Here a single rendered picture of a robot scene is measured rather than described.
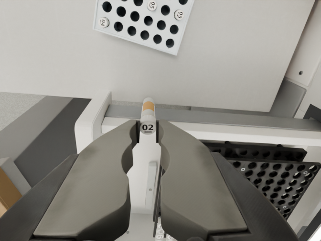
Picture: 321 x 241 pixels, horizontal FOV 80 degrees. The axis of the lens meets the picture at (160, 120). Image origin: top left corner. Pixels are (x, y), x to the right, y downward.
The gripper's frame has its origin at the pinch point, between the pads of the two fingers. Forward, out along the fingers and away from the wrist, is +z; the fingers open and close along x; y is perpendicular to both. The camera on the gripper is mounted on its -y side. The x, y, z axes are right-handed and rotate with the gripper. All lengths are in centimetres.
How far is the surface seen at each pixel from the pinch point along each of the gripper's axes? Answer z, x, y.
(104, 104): 11.7, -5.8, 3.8
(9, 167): 24.4, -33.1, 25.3
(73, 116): 68, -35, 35
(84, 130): 5.6, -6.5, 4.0
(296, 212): 10.4, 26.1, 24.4
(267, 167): 8.6, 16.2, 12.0
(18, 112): 98, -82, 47
